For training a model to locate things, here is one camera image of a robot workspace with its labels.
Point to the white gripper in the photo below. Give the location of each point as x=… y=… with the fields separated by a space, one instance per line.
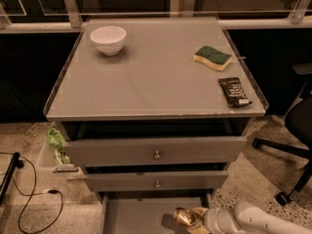
x=212 y=218

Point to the crushed orange soda can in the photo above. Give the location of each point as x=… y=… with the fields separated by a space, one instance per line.
x=187 y=218

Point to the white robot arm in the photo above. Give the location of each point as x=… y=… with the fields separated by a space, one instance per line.
x=244 y=218

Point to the grey middle drawer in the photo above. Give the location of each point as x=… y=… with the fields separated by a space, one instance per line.
x=155 y=177

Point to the grey drawer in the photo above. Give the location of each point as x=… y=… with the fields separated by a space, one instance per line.
x=155 y=177
x=149 y=212
x=157 y=142

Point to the grey bottom drawer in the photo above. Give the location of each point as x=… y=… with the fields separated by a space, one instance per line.
x=149 y=212

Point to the grey top drawer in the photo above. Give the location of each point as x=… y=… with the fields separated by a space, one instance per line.
x=157 y=142

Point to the grey drawer cabinet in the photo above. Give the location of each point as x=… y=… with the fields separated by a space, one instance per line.
x=154 y=77

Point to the black snack packet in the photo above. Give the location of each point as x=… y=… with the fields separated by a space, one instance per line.
x=234 y=92

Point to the clear plastic bin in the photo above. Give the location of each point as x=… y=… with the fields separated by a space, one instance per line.
x=50 y=174

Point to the green and yellow sponge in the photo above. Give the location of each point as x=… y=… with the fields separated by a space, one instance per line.
x=212 y=58

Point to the green plastic bag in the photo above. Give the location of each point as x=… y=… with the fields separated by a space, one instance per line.
x=55 y=139

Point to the black floor stand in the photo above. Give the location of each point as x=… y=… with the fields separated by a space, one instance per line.
x=15 y=163

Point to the white ceramic bowl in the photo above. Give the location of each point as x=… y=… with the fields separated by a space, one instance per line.
x=109 y=40

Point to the metal railing bracket right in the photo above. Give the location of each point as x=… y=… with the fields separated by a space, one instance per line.
x=297 y=14

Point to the metal railing bracket left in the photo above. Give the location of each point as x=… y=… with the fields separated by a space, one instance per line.
x=73 y=13

